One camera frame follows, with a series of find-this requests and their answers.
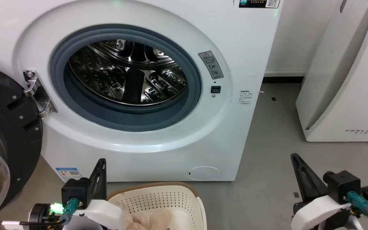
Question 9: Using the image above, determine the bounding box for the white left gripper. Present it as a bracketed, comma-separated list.
[65, 158, 127, 230]

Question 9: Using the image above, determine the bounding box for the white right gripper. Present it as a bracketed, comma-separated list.
[291, 153, 352, 230]

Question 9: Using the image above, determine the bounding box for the black washing machine door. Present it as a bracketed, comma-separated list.
[0, 62, 44, 225]

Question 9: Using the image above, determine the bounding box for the silver metal door hinge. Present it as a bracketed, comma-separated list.
[23, 69, 58, 118]

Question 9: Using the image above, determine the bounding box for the stainless steel washing machine drum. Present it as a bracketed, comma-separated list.
[68, 39, 188, 106]

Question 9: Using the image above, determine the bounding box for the blue energy label sticker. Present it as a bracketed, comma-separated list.
[55, 167, 83, 182]

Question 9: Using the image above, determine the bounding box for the cream perforated laundry basket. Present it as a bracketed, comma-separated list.
[107, 181, 208, 230]

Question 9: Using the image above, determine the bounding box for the grey rubber door gasket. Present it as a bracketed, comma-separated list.
[49, 24, 203, 132]

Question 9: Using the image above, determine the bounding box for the white air purifier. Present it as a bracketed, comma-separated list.
[295, 0, 368, 142]

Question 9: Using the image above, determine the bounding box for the oval filter cover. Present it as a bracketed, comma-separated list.
[187, 166, 222, 181]

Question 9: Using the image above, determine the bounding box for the white baseboard strip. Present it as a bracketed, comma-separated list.
[264, 71, 307, 77]

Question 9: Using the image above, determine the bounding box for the grey warning sticker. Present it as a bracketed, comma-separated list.
[198, 50, 225, 80]

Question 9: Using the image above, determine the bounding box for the white front-load washing machine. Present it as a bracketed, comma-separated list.
[0, 0, 282, 182]

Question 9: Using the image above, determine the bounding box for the black QR code sticker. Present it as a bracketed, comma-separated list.
[239, 0, 281, 9]

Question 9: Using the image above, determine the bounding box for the teal plug left camera cable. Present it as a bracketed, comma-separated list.
[59, 198, 79, 225]

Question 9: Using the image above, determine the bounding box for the teal plug camera cable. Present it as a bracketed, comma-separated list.
[346, 190, 368, 230]
[59, 198, 79, 225]

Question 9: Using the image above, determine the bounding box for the teal plug right camera cable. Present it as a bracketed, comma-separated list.
[346, 190, 368, 230]

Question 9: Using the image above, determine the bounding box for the black cable with white plug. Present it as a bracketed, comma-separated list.
[0, 220, 64, 230]

